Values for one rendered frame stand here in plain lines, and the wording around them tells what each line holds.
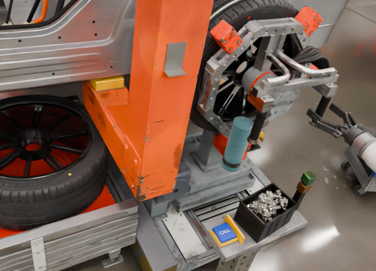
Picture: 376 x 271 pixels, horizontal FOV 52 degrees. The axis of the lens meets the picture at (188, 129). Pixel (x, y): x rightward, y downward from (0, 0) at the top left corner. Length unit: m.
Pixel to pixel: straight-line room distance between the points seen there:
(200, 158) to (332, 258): 0.88
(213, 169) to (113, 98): 0.71
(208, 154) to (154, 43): 1.07
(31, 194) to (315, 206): 1.63
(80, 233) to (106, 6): 0.90
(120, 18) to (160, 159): 0.60
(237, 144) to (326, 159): 1.32
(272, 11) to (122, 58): 0.65
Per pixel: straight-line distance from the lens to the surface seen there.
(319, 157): 2.86
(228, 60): 1.48
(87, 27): 1.61
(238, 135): 1.61
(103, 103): 1.68
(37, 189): 1.57
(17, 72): 1.61
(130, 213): 1.67
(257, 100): 1.41
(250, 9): 1.55
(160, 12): 1.04
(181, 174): 1.79
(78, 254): 1.76
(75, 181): 1.60
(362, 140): 1.56
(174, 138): 1.33
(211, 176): 2.07
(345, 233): 2.45
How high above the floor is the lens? 1.67
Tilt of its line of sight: 38 degrees down
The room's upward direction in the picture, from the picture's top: 12 degrees clockwise
